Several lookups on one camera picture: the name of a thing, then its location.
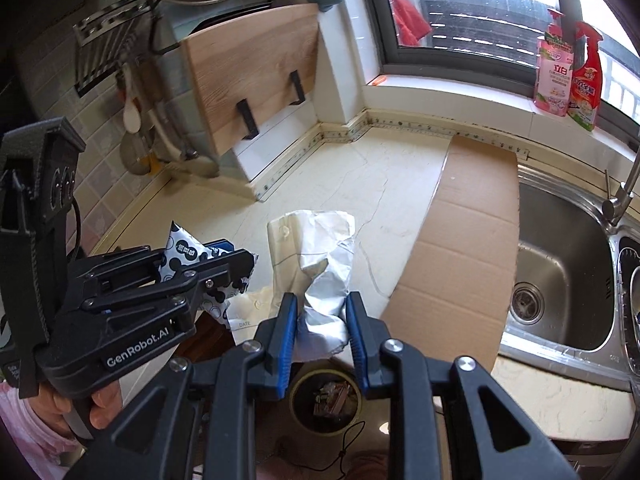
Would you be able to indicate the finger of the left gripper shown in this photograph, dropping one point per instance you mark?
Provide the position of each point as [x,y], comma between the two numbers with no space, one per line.
[152,264]
[107,292]

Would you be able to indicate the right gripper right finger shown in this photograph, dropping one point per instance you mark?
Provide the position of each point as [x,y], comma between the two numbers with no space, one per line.
[446,418]

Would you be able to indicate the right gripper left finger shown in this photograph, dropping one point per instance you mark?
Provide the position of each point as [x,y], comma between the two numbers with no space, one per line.
[196,421]

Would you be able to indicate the black white dotted wrapper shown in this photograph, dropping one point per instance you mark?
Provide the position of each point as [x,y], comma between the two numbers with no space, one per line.
[232,269]

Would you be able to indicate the white paper bag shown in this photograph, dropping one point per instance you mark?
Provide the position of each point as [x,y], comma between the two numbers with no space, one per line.
[312,254]

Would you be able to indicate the round trash bin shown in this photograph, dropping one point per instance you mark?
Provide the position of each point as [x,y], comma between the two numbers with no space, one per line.
[325,402]

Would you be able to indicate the white ladle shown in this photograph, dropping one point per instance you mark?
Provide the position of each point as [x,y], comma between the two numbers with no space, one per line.
[131,119]

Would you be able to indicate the brown cardboard sheet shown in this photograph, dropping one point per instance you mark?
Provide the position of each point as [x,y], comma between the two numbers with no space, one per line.
[454,294]

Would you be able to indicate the stainless steel sink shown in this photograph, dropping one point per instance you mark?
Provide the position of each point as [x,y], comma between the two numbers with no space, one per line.
[570,310]

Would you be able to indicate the wooden cutting board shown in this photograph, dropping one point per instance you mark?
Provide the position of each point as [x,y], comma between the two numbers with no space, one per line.
[246,70]

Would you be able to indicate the chrome faucet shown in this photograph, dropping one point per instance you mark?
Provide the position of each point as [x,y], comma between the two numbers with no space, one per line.
[615,205]

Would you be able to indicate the orange object on sill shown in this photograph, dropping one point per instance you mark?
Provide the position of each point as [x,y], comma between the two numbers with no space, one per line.
[378,80]

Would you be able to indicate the red spray bottle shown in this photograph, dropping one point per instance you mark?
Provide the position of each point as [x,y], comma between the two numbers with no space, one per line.
[587,82]

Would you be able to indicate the black wall rack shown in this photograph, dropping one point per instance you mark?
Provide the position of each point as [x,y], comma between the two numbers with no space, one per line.
[103,39]

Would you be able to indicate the window frame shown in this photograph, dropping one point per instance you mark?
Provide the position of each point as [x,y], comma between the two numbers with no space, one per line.
[494,43]

